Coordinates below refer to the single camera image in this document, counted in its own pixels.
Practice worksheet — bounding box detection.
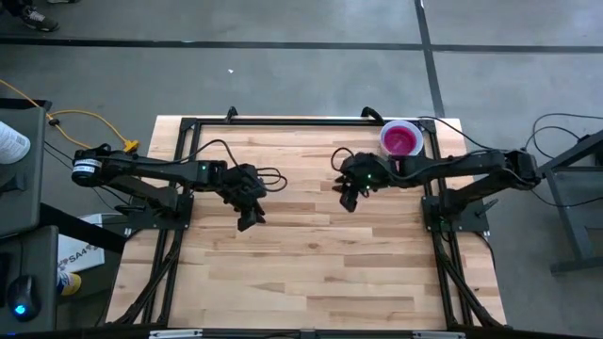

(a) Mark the black power cable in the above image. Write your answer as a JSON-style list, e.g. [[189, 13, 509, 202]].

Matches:
[[416, 114, 484, 153]]

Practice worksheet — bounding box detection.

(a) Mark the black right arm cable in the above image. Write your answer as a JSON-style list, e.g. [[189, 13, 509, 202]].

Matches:
[[330, 146, 355, 173]]

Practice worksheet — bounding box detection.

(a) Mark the black floor cable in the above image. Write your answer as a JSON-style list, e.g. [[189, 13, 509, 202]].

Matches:
[[522, 111, 603, 161], [530, 185, 603, 209]]

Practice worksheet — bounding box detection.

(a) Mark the person's yellow shoe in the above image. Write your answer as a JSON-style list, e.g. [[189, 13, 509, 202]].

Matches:
[[56, 270, 83, 298]]

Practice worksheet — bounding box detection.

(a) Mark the yellow extension cable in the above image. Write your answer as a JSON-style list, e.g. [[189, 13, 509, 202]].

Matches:
[[0, 78, 140, 153]]

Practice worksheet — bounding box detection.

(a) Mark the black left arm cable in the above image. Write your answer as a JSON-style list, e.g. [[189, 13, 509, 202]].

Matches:
[[178, 137, 289, 194]]

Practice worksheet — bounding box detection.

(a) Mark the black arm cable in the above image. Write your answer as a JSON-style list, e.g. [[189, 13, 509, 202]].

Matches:
[[330, 146, 355, 173], [178, 137, 289, 194]]

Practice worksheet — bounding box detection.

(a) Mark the grey desk with mouse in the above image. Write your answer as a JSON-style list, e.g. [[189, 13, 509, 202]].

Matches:
[[0, 224, 60, 333]]

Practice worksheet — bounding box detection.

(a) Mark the black computer mouse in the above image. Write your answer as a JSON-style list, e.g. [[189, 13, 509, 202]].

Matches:
[[6, 274, 41, 323]]

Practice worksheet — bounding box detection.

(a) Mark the grey desk with paper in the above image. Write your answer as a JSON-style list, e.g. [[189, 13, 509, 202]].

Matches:
[[0, 98, 54, 237]]

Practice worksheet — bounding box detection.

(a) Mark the black diagonal bar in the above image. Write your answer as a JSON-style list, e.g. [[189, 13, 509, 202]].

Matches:
[[39, 202, 129, 255]]

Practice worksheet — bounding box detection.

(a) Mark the purple translucent plastic bowl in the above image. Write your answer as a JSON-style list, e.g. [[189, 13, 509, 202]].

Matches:
[[379, 119, 425, 158]]

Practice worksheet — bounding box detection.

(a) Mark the black aluminium table frame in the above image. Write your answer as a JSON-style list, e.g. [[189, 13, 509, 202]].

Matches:
[[106, 112, 508, 331]]

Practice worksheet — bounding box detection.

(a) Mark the black metal side table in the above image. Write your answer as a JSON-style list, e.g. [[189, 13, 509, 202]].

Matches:
[[538, 129, 603, 275]]

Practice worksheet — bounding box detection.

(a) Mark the white printed cardboard box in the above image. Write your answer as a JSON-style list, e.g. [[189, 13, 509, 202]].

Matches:
[[56, 214, 107, 274]]

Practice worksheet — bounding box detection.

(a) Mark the person's dark shoe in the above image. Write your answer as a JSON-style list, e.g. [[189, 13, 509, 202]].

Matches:
[[17, 3, 61, 34]]

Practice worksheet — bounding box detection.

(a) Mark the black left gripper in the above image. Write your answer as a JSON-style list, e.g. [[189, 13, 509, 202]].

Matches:
[[220, 163, 268, 233]]

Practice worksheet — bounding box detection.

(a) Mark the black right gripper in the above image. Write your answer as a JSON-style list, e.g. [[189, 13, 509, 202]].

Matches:
[[332, 152, 395, 214]]

